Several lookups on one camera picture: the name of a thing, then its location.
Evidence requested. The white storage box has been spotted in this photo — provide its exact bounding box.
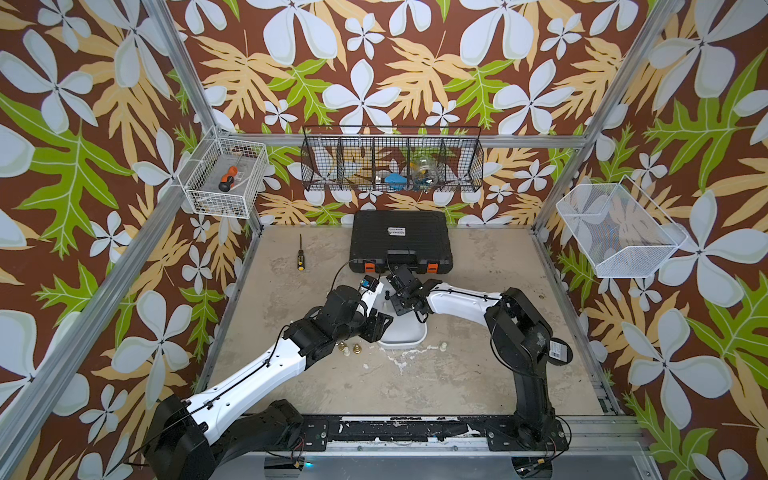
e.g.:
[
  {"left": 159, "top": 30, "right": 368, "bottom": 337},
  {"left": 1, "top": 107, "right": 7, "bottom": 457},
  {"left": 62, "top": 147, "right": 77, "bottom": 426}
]
[{"left": 374, "top": 277, "right": 428, "bottom": 350}]

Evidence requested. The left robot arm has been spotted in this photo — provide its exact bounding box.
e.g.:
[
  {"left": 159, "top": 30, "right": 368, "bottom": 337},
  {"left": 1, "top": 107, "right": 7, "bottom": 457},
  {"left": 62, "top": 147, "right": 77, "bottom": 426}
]
[{"left": 139, "top": 281, "right": 393, "bottom": 479}]

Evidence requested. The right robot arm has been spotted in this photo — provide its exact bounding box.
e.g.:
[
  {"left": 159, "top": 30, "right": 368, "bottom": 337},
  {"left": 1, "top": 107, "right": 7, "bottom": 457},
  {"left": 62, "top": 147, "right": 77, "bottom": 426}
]
[{"left": 387, "top": 266, "right": 573, "bottom": 455}]

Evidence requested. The black tool case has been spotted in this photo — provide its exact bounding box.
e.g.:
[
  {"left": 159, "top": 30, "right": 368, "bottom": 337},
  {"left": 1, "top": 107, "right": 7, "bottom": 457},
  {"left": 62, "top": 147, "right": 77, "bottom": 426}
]
[{"left": 349, "top": 210, "right": 454, "bottom": 274}]

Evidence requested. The yellow black screwdriver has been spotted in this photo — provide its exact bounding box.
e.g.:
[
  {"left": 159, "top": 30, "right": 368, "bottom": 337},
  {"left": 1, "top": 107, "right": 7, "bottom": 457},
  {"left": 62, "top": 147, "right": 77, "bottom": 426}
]
[{"left": 297, "top": 235, "right": 306, "bottom": 271}]

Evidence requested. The blue object in basket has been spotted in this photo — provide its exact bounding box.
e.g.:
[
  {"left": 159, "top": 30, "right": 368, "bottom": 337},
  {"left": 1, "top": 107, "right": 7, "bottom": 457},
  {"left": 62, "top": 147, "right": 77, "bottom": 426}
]
[{"left": 384, "top": 173, "right": 408, "bottom": 192}]

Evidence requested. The clear bottle in basket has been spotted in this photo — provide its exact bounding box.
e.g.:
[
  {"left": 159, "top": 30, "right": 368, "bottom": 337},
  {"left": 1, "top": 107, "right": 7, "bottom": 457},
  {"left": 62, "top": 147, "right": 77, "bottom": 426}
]
[{"left": 411, "top": 156, "right": 439, "bottom": 191}]

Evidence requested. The black round puck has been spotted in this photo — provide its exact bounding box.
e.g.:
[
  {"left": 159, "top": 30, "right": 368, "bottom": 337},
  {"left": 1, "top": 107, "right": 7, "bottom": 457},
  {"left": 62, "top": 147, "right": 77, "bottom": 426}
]
[{"left": 548, "top": 337, "right": 574, "bottom": 366}]

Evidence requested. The orange black tool in basket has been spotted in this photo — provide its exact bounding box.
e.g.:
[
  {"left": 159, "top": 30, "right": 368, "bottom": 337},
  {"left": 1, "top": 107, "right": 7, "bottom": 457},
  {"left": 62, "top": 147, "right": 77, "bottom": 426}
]
[{"left": 218, "top": 166, "right": 239, "bottom": 193}]

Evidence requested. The white mesh basket right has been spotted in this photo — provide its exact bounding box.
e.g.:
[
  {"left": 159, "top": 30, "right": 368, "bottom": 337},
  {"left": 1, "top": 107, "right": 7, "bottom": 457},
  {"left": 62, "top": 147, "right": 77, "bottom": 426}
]
[{"left": 556, "top": 176, "right": 688, "bottom": 279}]

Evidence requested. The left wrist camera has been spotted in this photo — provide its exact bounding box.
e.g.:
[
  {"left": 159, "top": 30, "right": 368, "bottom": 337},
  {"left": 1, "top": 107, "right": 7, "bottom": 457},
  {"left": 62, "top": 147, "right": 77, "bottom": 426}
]
[{"left": 359, "top": 275, "right": 384, "bottom": 317}]

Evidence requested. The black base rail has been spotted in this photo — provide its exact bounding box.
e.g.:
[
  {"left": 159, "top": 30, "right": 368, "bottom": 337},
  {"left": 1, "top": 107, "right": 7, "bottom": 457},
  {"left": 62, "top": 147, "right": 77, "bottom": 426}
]
[{"left": 269, "top": 414, "right": 572, "bottom": 455}]

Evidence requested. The black wire basket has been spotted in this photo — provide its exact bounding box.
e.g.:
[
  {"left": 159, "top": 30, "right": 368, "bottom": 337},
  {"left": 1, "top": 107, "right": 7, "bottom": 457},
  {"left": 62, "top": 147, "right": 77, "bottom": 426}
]
[{"left": 299, "top": 125, "right": 484, "bottom": 193}]

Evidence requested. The white wire basket left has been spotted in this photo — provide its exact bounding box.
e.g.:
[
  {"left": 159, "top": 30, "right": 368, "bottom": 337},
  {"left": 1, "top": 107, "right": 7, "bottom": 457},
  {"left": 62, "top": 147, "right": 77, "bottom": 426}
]
[{"left": 180, "top": 129, "right": 270, "bottom": 219}]

